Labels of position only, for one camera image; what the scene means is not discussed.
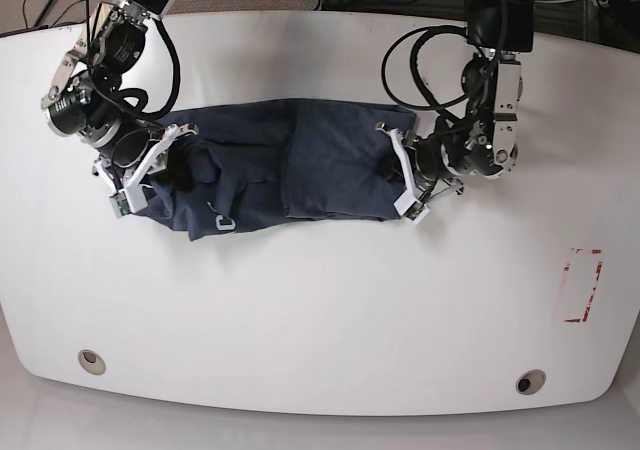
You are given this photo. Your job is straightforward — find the dark blue t-shirt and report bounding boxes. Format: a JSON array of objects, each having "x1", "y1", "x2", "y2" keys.
[{"x1": 139, "y1": 99, "x2": 417, "y2": 240}]

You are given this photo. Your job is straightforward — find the right table cable grommet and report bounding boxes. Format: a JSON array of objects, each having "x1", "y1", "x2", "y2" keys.
[{"x1": 516, "y1": 369, "x2": 546, "y2": 396}]

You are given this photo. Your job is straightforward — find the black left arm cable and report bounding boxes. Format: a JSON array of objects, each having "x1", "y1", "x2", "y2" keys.
[{"x1": 381, "y1": 0, "x2": 511, "y2": 131}]

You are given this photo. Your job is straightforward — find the red tape rectangle marking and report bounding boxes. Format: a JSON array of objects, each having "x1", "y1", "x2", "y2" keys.
[{"x1": 559, "y1": 248, "x2": 604, "y2": 324}]

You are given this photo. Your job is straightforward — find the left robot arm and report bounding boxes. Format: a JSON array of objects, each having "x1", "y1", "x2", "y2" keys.
[{"x1": 379, "y1": 0, "x2": 535, "y2": 210}]

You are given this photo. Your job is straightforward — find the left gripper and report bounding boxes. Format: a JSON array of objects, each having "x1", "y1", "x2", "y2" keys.
[{"x1": 375, "y1": 122, "x2": 464, "y2": 205}]

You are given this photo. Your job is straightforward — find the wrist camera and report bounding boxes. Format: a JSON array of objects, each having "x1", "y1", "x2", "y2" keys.
[
  {"x1": 394, "y1": 189, "x2": 430, "y2": 225},
  {"x1": 109, "y1": 186, "x2": 148, "y2": 218}
]

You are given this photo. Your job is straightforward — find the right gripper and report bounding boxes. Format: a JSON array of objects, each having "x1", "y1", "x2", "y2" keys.
[{"x1": 91, "y1": 122, "x2": 199, "y2": 197}]

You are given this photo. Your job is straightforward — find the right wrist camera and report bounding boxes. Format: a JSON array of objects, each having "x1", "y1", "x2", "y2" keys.
[{"x1": 109, "y1": 186, "x2": 148, "y2": 218}]

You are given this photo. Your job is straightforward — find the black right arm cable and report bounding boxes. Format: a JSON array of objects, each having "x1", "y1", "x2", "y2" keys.
[{"x1": 82, "y1": 0, "x2": 182, "y2": 126}]

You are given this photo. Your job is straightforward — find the table cable grommet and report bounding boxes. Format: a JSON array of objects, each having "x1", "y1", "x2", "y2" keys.
[
  {"x1": 516, "y1": 369, "x2": 546, "y2": 396},
  {"x1": 78, "y1": 350, "x2": 106, "y2": 376}
]

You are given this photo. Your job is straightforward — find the left table cable grommet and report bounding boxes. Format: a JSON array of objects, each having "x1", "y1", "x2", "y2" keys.
[{"x1": 78, "y1": 350, "x2": 106, "y2": 376}]

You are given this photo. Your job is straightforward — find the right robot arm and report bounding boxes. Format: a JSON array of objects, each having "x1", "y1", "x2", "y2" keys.
[{"x1": 41, "y1": 0, "x2": 181, "y2": 190}]

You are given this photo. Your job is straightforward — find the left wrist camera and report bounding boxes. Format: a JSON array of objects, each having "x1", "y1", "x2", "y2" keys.
[{"x1": 394, "y1": 189, "x2": 430, "y2": 225}]

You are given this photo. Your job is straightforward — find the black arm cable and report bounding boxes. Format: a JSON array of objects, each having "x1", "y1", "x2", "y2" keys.
[
  {"x1": 381, "y1": 0, "x2": 511, "y2": 131},
  {"x1": 82, "y1": 0, "x2": 182, "y2": 126}
]

